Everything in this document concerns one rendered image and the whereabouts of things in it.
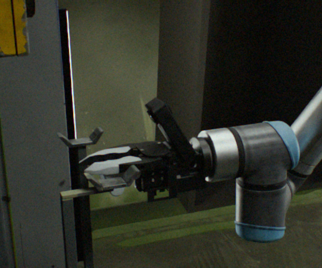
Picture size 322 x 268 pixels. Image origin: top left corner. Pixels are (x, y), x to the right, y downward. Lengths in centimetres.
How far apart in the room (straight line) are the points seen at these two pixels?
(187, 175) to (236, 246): 190
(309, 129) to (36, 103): 62
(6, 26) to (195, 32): 119
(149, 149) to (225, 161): 13
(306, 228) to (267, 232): 200
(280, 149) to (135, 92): 218
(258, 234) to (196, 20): 98
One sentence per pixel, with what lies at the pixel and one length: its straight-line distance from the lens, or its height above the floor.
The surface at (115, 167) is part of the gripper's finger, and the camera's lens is 106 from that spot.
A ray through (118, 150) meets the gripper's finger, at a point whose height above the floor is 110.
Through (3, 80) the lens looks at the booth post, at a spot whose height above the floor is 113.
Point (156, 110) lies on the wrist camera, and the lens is 107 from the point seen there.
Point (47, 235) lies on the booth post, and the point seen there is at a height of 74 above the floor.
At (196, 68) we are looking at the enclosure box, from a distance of 210.
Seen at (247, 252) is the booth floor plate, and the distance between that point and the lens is 298.
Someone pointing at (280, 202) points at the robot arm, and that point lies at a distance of 121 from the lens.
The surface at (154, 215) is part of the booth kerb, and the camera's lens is 321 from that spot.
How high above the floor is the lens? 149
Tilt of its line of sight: 19 degrees down
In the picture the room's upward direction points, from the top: 1 degrees counter-clockwise
